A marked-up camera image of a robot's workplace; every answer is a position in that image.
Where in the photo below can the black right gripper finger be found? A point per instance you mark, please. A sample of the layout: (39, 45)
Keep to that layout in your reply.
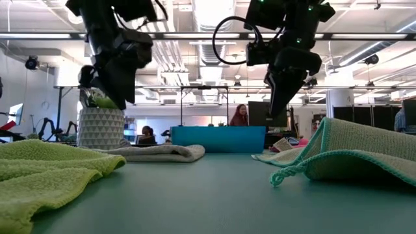
(286, 91)
(269, 81)

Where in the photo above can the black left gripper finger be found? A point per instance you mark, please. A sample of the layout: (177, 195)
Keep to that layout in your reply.
(122, 94)

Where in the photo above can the grey microfiber towel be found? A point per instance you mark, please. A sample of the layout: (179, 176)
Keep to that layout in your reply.
(162, 153)

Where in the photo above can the pale green teal-edged towel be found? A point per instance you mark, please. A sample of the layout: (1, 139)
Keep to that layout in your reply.
(357, 139)

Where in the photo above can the lime green microfiber towel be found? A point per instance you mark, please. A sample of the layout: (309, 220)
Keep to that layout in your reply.
(39, 169)

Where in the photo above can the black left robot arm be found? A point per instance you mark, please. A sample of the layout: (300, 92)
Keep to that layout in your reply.
(107, 9)

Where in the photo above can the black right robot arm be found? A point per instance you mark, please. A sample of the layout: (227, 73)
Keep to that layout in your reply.
(292, 19)

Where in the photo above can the pink microfiber towel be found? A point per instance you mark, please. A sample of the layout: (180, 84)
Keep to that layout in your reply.
(304, 142)

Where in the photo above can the black ceiling spotlight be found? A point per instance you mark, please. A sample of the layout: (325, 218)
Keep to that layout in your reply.
(371, 59)
(312, 83)
(32, 63)

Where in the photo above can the black computer monitor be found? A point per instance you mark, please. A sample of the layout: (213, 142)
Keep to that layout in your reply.
(258, 113)

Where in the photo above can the black overhead crossbar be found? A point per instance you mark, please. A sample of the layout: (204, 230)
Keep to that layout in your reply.
(327, 36)

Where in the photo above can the succulent in patterned white pot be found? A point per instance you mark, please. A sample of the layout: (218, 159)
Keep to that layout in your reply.
(100, 130)

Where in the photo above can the person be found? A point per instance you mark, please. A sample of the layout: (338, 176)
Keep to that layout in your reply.
(401, 123)
(148, 136)
(240, 117)

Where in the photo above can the white round column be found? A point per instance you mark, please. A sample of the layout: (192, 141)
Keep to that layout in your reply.
(339, 102)

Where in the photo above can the black background robot arms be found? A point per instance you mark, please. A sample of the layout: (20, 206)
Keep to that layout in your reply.
(47, 120)

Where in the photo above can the blue plastic bin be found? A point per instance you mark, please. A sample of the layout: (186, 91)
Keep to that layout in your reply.
(217, 139)

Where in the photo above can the black partition panels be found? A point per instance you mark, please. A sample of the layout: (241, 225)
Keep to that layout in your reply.
(364, 117)

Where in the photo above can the tilted bright monitor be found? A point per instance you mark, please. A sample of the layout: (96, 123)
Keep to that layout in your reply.
(16, 113)

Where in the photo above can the red bar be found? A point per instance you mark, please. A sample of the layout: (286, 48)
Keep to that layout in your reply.
(8, 125)

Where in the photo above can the dark computer monitor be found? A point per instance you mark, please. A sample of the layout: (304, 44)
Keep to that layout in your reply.
(410, 112)

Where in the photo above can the green table mat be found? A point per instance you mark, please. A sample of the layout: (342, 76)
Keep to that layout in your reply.
(211, 201)

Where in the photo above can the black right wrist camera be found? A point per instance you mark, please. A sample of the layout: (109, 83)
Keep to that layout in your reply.
(258, 53)

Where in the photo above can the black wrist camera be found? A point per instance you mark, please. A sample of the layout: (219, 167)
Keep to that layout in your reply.
(258, 53)
(133, 48)

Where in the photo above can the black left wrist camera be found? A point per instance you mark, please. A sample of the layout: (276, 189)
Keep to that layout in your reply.
(133, 48)

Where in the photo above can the black frame stand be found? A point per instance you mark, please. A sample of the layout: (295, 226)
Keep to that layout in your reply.
(60, 113)
(204, 87)

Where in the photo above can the grey ceiling duct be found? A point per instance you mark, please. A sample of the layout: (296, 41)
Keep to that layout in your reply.
(357, 53)

